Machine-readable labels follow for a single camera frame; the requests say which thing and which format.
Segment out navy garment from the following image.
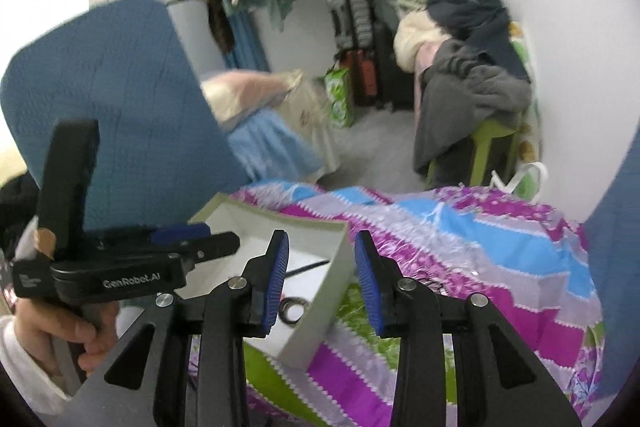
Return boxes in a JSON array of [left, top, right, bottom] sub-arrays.
[[430, 0, 516, 58]]

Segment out green plastic stool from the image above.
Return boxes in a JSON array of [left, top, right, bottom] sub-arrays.
[[425, 117, 523, 190]]

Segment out blue curtain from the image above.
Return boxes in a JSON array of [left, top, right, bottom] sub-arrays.
[[222, 7, 273, 72]]

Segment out white bag handle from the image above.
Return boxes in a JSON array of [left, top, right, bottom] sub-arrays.
[[490, 162, 548, 200]]

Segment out colourful striped floral blanket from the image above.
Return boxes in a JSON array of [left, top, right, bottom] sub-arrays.
[[185, 181, 608, 427]]

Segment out red suitcase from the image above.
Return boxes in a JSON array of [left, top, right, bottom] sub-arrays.
[[337, 49, 381, 100]]

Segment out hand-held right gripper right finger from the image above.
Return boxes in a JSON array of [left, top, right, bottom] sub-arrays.
[[354, 229, 583, 427]]

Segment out green shopping bag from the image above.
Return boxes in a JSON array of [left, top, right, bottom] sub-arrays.
[[324, 61, 356, 130]]

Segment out black suitcase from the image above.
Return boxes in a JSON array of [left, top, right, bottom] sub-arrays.
[[372, 22, 421, 112]]

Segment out pink pillow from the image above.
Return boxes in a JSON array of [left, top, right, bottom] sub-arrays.
[[202, 69, 303, 130]]

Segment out grey ribbed suitcase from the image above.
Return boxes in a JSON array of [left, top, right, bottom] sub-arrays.
[[327, 0, 376, 55]]

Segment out black round ring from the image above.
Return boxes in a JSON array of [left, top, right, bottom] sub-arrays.
[[279, 296, 308, 324]]

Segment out person's left hand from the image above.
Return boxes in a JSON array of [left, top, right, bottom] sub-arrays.
[[15, 297, 121, 373]]

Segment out beige plastic bag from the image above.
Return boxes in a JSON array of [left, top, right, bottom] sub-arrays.
[[277, 79, 341, 172]]

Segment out grey-green cardboard box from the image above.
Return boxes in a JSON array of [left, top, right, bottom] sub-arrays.
[[187, 193, 357, 370]]

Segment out light blue sheet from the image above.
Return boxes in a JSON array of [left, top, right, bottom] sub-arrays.
[[227, 112, 326, 182]]

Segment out cream garment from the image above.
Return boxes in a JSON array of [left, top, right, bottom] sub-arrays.
[[392, 12, 453, 72]]

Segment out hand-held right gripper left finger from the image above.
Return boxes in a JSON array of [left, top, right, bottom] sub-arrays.
[[57, 229, 291, 427]]

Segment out grey garment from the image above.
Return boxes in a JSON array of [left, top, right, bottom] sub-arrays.
[[412, 39, 533, 178]]

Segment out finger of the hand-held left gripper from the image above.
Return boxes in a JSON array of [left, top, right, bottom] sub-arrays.
[[150, 222, 212, 245], [182, 231, 241, 268]]

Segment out floral printed board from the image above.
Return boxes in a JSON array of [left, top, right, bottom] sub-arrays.
[[507, 22, 543, 162]]

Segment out blue quilted cushion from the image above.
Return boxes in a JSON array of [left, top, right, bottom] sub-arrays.
[[582, 147, 640, 403], [0, 0, 241, 235]]

